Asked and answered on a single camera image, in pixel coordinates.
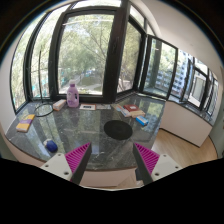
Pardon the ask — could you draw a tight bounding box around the purple detergent bottle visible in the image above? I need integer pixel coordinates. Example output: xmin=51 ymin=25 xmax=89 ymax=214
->
xmin=67 ymin=80 xmax=79 ymax=108

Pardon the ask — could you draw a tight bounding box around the red book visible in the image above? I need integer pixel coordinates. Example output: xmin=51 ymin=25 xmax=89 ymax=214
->
xmin=123 ymin=104 xmax=139 ymax=112

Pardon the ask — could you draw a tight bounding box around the black round mouse pad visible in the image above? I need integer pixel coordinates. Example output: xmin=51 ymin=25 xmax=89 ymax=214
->
xmin=104 ymin=120 xmax=133 ymax=140

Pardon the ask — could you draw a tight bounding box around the blue white small box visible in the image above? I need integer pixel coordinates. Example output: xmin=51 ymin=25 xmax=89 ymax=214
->
xmin=136 ymin=116 xmax=149 ymax=126

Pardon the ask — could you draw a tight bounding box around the orange white box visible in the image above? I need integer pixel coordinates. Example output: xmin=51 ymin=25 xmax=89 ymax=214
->
xmin=53 ymin=99 xmax=66 ymax=111

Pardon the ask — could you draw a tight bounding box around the open black window sash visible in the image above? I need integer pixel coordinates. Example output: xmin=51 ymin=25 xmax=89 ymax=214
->
xmin=139 ymin=35 xmax=178 ymax=100

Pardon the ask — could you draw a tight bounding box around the yellow purple box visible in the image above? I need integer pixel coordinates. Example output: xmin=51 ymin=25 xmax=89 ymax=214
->
xmin=16 ymin=114 xmax=35 ymax=132

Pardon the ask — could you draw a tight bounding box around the black window frame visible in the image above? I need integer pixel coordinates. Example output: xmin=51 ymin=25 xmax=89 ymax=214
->
xmin=10 ymin=0 xmax=146 ymax=112

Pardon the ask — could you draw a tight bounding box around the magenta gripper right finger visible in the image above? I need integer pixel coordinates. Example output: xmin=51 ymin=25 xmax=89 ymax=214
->
xmin=133 ymin=143 xmax=182 ymax=185

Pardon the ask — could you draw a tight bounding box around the black ring stand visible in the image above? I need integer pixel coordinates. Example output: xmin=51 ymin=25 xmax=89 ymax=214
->
xmin=34 ymin=57 xmax=53 ymax=117

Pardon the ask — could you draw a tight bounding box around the beige flat box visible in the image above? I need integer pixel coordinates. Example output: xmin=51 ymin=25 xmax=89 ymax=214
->
xmin=130 ymin=110 xmax=145 ymax=118

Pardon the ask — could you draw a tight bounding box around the blue white computer mouse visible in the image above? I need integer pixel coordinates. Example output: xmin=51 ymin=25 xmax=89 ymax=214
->
xmin=44 ymin=139 xmax=58 ymax=153

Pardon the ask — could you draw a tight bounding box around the flat white card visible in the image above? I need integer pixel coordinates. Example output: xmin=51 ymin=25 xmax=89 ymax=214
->
xmin=79 ymin=104 xmax=96 ymax=111

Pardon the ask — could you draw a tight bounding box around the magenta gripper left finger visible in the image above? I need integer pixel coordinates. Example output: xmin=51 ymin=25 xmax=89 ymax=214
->
xmin=41 ymin=143 xmax=92 ymax=185

